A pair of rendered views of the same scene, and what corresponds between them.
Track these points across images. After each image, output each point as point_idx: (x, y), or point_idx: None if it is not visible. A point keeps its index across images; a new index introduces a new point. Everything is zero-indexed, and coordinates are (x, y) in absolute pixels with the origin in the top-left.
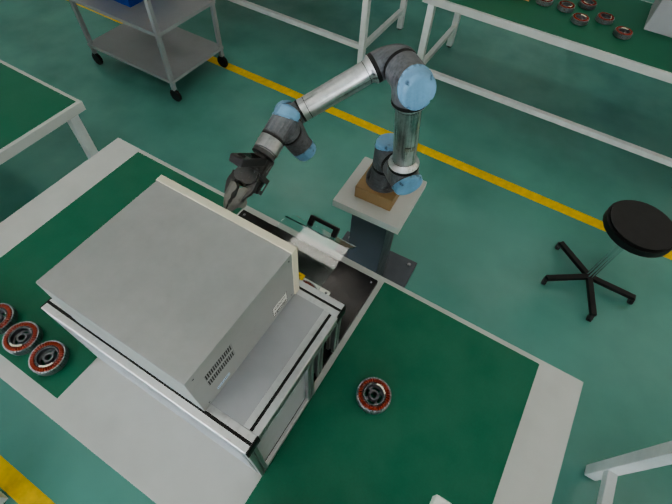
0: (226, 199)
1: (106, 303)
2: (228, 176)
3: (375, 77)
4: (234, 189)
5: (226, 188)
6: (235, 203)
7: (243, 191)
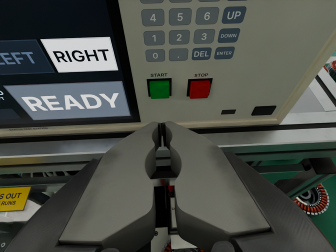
0: (184, 133)
1: None
2: (331, 244)
3: None
4: (181, 184)
5: (236, 166)
6: (125, 138)
7: (103, 202)
